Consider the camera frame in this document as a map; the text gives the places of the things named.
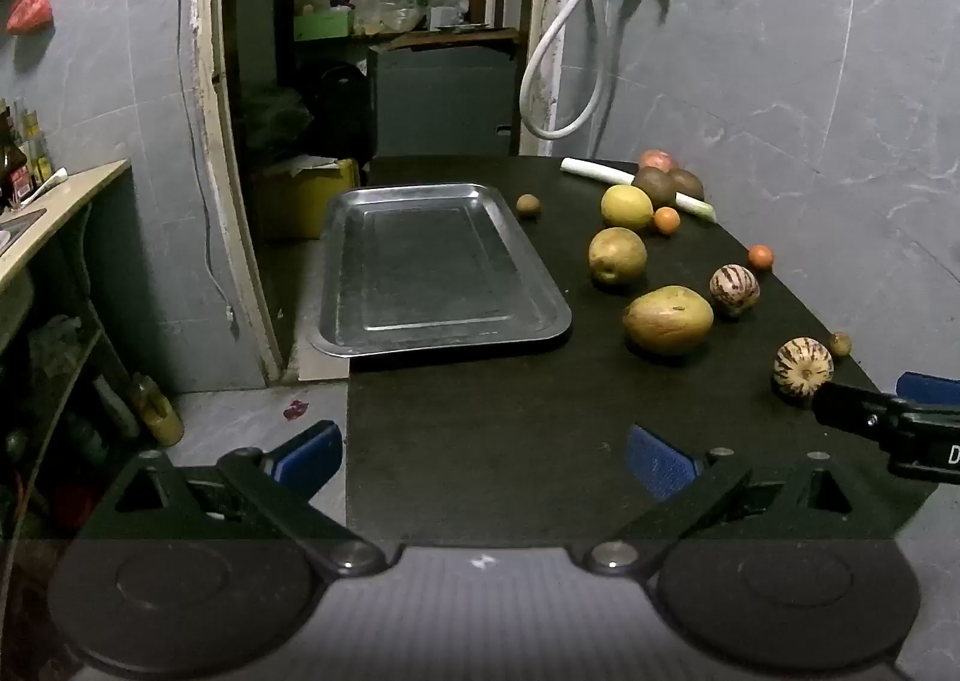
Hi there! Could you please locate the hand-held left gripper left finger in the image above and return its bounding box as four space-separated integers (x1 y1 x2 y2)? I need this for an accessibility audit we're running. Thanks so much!
75 420 389 575

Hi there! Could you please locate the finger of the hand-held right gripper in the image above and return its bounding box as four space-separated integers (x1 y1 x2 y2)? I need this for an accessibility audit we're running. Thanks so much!
896 372 960 410
812 383 960 442

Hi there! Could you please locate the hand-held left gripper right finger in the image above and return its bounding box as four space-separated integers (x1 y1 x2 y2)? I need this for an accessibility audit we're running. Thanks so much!
585 424 878 575

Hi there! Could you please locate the small striped melon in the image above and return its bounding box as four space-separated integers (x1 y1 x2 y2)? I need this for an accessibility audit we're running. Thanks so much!
709 264 761 317
774 338 834 398

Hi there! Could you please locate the yellow-green mango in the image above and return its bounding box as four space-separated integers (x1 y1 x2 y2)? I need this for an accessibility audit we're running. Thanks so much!
622 285 715 355

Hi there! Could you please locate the yellow-brown pear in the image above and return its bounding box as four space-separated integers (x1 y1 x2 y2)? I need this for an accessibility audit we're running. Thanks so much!
588 227 647 287

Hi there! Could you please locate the metal tray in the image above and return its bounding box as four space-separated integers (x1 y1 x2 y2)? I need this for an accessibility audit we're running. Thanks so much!
310 183 573 358

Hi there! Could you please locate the yellow lemon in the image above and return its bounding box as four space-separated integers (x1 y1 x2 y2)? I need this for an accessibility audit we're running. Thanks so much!
601 184 654 232

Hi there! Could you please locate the yellow floor bottle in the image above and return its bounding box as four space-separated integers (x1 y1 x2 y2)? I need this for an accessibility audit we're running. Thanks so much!
127 373 186 447

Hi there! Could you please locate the yellow box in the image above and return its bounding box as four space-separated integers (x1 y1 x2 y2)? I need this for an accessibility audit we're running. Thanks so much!
251 157 361 243

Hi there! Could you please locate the leek stalk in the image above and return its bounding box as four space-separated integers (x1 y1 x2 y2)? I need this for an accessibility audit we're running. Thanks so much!
561 157 717 223

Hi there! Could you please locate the beige kitchen counter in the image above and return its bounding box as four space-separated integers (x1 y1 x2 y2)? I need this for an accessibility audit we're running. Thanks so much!
0 160 132 292

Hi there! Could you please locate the grey cabinet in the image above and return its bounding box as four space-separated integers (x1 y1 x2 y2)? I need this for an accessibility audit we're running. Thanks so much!
367 40 522 161

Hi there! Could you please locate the yellow oil bottle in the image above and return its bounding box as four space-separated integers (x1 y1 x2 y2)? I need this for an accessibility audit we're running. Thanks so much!
19 103 53 183

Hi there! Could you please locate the dark sauce bottle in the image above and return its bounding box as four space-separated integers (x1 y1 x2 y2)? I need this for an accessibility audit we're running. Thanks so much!
0 100 31 209

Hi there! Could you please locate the green box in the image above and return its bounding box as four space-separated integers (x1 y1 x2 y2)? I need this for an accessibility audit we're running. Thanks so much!
292 12 355 42

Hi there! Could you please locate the red plastic bag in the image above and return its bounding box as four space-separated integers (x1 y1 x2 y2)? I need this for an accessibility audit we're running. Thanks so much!
6 0 55 35

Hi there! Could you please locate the white door frame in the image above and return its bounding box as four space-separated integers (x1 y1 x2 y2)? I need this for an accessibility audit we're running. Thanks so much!
191 0 284 382

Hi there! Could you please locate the white hose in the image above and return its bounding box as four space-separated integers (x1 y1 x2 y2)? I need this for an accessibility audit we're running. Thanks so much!
520 0 625 141

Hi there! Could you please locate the grey hanging cable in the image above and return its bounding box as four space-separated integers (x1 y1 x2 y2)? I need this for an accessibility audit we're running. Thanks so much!
171 0 241 343

